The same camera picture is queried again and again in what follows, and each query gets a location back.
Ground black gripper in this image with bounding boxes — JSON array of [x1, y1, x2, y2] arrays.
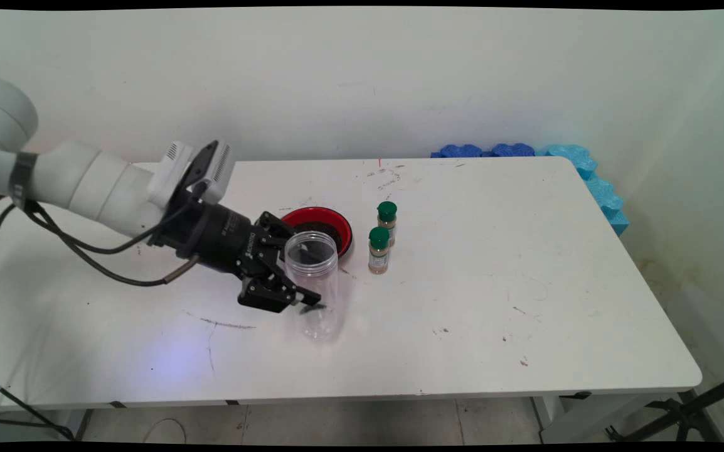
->
[[151, 193, 323, 315]]

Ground red bowl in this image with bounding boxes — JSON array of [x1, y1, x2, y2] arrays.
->
[[280, 207, 354, 259]]

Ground green cap spice bottle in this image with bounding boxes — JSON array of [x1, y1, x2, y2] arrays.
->
[[377, 201, 398, 247], [368, 226, 391, 275]]

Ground clear plastic jar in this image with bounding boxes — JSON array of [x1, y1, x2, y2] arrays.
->
[[284, 231, 341, 340]]

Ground black seeds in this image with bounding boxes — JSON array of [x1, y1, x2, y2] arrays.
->
[[299, 220, 344, 255]]

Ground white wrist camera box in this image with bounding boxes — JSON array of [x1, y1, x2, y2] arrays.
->
[[147, 139, 237, 208]]

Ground grey velcro strap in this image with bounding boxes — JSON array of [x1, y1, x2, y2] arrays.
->
[[9, 152, 38, 209]]

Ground black cable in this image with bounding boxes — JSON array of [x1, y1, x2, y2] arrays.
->
[[20, 200, 188, 256]]

